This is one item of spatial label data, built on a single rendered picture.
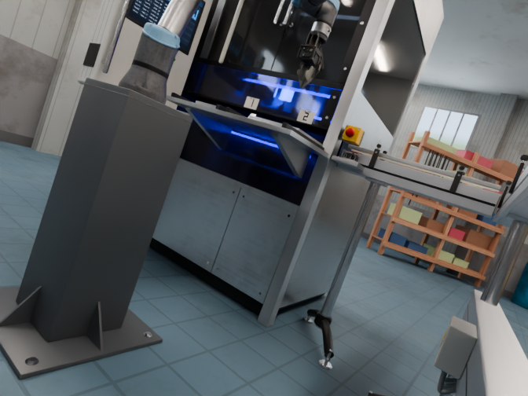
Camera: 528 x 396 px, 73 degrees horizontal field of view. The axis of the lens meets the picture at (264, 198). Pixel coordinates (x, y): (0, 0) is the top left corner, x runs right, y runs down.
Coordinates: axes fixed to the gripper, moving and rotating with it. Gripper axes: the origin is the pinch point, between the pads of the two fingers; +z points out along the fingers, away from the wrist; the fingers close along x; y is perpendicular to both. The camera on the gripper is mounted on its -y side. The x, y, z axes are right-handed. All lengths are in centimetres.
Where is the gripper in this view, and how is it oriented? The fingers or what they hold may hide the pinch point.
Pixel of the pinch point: (303, 85)
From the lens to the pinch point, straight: 156.8
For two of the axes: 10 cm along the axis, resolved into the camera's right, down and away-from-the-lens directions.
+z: -3.5, 9.4, 0.6
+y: -4.8, -1.2, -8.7
